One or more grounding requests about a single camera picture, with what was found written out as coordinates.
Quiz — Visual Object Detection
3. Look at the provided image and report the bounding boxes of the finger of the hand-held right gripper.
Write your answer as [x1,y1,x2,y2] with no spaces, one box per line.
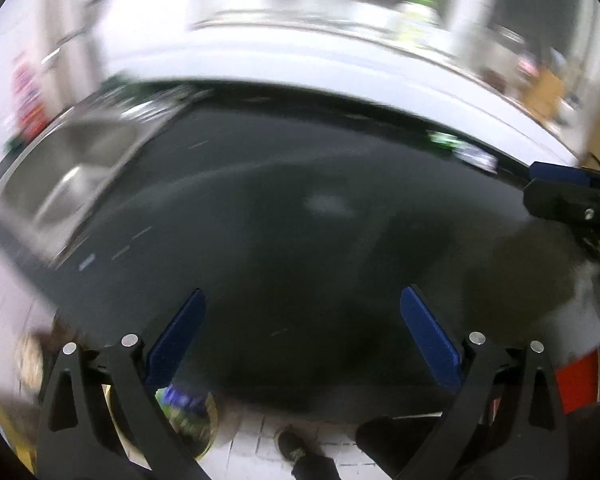
[529,161,600,195]
[522,177,600,244]

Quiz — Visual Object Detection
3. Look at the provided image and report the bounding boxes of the brown jar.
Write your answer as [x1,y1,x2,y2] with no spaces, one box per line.
[481,66,507,92]

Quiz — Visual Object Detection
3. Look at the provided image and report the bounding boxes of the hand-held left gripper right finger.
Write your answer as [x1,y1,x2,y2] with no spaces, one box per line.
[394,284,567,480]

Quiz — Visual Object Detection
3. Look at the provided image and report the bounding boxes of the person's black shoe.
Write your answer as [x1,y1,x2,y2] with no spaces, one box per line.
[276,426,307,463]

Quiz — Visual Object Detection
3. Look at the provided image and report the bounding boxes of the small cardboard box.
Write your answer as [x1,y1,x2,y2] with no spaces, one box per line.
[521,66,567,122]

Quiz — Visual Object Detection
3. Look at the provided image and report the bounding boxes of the white raised ledge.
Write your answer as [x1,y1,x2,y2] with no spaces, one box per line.
[107,25,588,161]

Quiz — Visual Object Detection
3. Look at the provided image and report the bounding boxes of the green capped plastic bottle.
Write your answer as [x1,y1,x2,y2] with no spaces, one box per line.
[391,0,444,54]

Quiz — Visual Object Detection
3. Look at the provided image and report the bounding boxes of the metal faucet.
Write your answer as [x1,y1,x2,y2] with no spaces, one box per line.
[41,0,107,72]

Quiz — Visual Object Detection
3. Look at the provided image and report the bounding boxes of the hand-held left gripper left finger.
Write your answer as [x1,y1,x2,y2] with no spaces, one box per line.
[35,287,207,480]

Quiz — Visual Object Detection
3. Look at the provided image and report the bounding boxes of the red object with chrome rim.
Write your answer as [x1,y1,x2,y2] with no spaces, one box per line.
[554,242,600,413]

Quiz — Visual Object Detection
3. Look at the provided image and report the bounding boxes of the tan patterned object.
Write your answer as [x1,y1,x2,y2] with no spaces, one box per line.
[16,329,49,402]

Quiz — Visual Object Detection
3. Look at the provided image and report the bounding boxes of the blue plastic wrapper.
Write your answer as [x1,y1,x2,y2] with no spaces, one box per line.
[160,386,203,409]

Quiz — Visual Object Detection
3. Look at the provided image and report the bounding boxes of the round trash bin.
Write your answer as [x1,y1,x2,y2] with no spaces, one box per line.
[104,384,218,462]

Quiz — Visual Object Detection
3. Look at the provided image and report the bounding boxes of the stainless steel sink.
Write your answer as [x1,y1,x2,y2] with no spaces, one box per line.
[0,104,182,267]

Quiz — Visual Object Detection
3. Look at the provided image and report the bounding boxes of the small green wrapper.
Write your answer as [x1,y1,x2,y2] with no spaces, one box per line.
[426,130,464,152]

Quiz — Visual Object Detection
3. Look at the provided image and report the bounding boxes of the person's dark pants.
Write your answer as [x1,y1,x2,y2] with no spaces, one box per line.
[289,414,452,480]

